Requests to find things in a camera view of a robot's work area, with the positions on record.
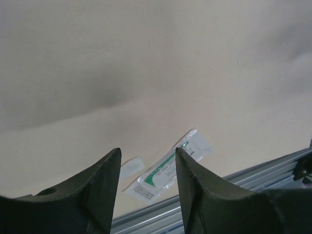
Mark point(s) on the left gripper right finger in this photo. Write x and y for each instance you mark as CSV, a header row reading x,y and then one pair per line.
x,y
212,205

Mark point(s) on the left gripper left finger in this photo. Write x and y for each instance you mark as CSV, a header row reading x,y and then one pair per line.
x,y
82,204

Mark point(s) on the green suture packet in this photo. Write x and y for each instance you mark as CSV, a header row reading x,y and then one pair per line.
x,y
162,175

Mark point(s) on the small clear sachet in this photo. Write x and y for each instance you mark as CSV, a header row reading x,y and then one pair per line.
x,y
131,167

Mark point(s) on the beige cloth mat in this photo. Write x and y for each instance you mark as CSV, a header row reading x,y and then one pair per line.
x,y
81,77

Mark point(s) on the aluminium frame rail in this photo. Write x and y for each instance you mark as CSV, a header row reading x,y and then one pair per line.
x,y
293,171

